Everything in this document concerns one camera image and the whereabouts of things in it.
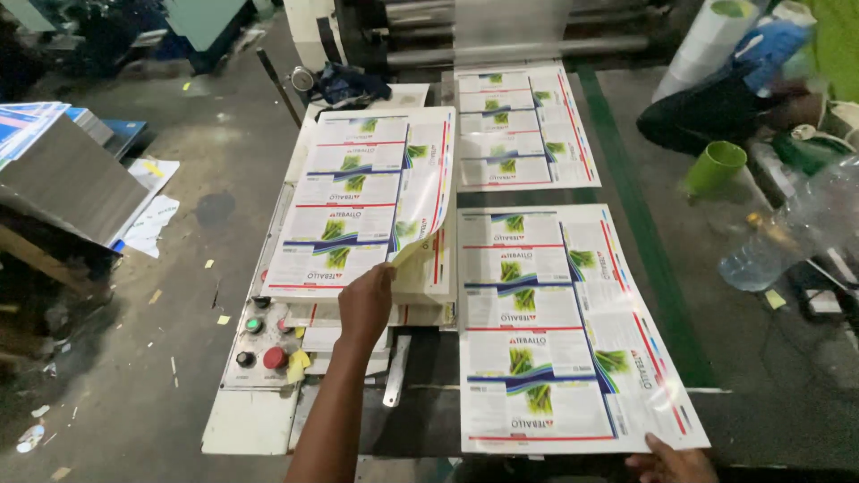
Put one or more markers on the person's right hand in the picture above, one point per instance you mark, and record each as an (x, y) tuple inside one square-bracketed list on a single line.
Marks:
[(674, 466)]

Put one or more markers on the person's left hand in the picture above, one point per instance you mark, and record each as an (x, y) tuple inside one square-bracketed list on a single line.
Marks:
[(362, 308)]

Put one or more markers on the person's left fingers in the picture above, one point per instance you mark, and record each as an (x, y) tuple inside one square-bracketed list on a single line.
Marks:
[(386, 276)]

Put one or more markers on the lifted glossy printed label sheet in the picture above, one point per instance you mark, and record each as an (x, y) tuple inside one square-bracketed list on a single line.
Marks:
[(349, 201)]

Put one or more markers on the large printed label sheet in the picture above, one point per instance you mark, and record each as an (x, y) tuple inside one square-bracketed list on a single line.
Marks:
[(537, 335)]

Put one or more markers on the stack of printed label sheets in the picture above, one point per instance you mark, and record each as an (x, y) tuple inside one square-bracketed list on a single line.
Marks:
[(423, 282)]

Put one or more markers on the metal bar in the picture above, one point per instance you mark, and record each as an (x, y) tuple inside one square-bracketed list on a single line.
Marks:
[(396, 372)]

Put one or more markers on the small red button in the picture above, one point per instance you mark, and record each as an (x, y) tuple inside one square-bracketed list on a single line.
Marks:
[(284, 326)]

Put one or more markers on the yellow sticky note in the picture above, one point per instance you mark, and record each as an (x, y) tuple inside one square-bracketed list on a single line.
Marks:
[(297, 367)]

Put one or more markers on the black knob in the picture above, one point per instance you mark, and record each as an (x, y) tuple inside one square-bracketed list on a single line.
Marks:
[(261, 302)]

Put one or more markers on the large red push button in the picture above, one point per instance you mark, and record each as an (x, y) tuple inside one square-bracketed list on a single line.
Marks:
[(274, 357)]

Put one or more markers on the green push button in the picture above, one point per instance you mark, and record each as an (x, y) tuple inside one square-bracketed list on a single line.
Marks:
[(253, 325)]

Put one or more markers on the grey control panel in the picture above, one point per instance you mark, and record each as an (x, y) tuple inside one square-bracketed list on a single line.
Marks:
[(258, 342)]

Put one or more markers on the small printed label sheet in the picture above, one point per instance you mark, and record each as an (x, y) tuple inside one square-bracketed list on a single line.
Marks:
[(517, 134)]

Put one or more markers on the dark blue cloth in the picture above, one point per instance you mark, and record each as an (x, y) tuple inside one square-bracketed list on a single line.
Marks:
[(349, 86)]

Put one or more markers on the white machine table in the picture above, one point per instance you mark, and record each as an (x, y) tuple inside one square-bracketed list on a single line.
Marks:
[(248, 419)]

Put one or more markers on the round pressure gauge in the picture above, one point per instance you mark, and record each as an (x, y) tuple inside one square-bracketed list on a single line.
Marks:
[(303, 78)]

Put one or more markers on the black metal rod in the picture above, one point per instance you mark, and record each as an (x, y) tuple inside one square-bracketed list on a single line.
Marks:
[(277, 86)]

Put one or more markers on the white papers on floor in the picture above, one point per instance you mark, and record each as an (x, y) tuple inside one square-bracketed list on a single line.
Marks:
[(151, 214)]

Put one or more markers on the laminating machine with rollers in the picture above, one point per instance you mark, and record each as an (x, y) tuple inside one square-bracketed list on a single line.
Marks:
[(402, 33)]

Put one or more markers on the clear laminating film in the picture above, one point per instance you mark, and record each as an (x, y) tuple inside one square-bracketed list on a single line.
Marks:
[(510, 30)]

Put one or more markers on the blue board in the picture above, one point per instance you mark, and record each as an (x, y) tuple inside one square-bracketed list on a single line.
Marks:
[(124, 134)]

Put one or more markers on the teal machine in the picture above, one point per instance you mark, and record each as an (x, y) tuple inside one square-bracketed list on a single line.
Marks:
[(208, 27)]

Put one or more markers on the wooden pallet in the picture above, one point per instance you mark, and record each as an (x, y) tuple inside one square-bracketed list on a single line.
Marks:
[(47, 258)]

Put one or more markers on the tall stack of trimmed sheets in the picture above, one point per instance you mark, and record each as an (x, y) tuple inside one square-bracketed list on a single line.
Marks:
[(60, 168)]

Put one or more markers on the green plastic cup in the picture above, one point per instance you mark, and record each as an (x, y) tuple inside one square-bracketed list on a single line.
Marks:
[(714, 169)]

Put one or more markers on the clear plastic bottle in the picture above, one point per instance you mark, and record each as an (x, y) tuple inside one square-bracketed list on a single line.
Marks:
[(765, 251)]

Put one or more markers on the white paper roll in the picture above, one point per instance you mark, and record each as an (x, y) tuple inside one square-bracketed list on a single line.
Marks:
[(698, 50)]

